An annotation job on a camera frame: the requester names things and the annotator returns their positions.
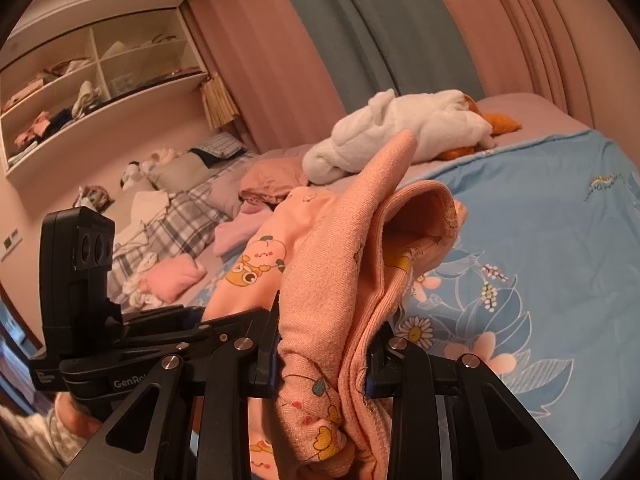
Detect orange cartoon print shirt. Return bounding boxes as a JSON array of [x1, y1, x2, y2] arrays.
[[204, 130, 465, 479]]

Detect person left hand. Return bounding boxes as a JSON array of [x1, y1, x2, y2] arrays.
[[54, 392, 102, 440]]

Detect white knit left sleeve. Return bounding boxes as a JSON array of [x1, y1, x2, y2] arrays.
[[1, 396, 88, 476]]

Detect folded pink garment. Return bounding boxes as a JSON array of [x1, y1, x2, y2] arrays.
[[139, 254, 207, 304]]

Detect blue floral bed sheet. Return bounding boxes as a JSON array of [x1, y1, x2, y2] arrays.
[[171, 129, 640, 480]]

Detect plaid grey blanket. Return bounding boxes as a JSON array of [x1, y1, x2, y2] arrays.
[[104, 151, 255, 304]]

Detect light pink garment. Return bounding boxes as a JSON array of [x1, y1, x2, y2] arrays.
[[213, 202, 272, 257]]

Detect black white plush toy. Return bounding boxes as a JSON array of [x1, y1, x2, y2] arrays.
[[119, 148, 183, 191]]

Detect salmon crumpled garment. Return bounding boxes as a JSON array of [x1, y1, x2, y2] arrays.
[[239, 157, 308, 205]]

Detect grey striped pillow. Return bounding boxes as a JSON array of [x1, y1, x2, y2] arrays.
[[189, 132, 246, 168]]

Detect yellow curtain tassel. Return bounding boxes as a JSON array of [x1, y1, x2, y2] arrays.
[[200, 74, 240, 130]]

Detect white plush blanket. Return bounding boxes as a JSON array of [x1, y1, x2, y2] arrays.
[[302, 89, 496, 185]]

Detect orange plush toy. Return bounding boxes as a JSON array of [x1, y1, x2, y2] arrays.
[[434, 94, 524, 162]]

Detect pink quilt under sheet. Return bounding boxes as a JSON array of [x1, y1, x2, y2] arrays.
[[188, 91, 591, 306]]

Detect teal curtain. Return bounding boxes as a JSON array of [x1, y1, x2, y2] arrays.
[[290, 0, 485, 112]]

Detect pink curtain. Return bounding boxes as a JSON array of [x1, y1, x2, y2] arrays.
[[182, 0, 639, 157]]

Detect white wall socket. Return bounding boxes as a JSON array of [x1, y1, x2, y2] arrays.
[[0, 229, 23, 261]]

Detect wall shelf unit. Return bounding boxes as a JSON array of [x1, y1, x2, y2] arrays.
[[1, 8, 207, 188]]

